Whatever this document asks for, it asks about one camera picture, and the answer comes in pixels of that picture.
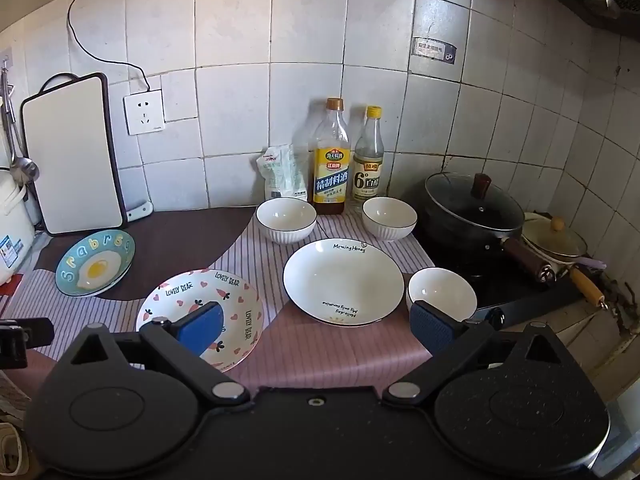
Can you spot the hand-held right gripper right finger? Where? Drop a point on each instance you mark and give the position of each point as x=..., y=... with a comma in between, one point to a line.
x=432, y=327

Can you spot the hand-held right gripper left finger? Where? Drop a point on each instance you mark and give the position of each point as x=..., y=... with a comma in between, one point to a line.
x=200, y=327

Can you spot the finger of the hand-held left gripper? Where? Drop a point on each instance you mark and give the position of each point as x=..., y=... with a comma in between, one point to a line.
x=25, y=335

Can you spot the white ribbed bowl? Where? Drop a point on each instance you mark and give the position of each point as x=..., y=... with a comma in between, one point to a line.
x=390, y=215
x=287, y=217
x=440, y=290

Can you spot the blue egg print plate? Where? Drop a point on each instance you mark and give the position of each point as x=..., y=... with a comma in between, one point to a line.
x=75, y=270

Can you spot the white plate with black rim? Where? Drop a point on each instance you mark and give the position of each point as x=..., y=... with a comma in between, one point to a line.
x=340, y=280

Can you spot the black wok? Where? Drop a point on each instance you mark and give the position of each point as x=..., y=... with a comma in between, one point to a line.
x=465, y=210
x=500, y=290

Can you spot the brown table mat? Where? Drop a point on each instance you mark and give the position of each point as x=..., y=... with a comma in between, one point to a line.
x=165, y=245

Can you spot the pink striped table cloth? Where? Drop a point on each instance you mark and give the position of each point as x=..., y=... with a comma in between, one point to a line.
x=320, y=345

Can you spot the white rice cooker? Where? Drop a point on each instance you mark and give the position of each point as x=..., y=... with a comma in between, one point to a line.
x=12, y=220

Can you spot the black frying pan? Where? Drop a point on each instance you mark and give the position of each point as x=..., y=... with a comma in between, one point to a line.
x=525, y=257

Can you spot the cream pot lid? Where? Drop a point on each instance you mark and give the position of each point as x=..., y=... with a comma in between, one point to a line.
x=545, y=240

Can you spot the clear vinegar bottle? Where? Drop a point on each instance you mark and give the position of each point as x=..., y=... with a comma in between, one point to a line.
x=367, y=180

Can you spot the metal ladle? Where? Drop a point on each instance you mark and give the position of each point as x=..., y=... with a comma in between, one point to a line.
x=25, y=170

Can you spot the white salt bag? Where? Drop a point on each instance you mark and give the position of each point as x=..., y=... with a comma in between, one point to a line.
x=280, y=175

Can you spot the yellow label oil bottle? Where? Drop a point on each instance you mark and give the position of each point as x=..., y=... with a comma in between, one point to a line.
x=330, y=180

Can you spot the white cutting board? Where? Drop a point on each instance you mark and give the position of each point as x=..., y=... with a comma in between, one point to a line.
x=70, y=160

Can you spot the range hood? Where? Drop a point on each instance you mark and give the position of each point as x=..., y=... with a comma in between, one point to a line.
x=600, y=0

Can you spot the white wall socket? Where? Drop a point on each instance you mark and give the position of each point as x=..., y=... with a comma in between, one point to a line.
x=144, y=112

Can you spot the grey wall sticker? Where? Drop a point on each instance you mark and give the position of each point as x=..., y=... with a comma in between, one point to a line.
x=432, y=51

